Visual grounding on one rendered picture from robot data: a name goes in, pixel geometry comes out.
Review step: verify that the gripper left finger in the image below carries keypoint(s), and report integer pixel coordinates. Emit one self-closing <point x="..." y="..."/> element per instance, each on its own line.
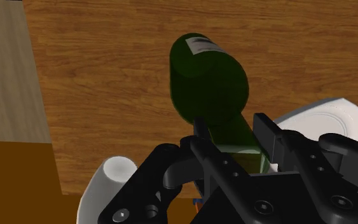
<point x="141" y="186"/>

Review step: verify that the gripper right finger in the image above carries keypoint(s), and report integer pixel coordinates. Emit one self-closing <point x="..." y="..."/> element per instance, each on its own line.
<point x="305" y="155"/>

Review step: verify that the dark green glass bottle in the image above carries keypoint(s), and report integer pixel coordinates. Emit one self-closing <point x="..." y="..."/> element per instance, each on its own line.
<point x="209" y="86"/>

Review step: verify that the white cup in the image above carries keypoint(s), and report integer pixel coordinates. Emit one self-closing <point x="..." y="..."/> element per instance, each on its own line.
<point x="104" y="183"/>

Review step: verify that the white plate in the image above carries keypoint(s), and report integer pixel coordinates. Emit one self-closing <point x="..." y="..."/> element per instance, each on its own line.
<point x="327" y="121"/>

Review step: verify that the small orange blue object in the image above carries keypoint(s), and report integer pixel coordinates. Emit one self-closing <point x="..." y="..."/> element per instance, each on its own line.
<point x="198" y="204"/>

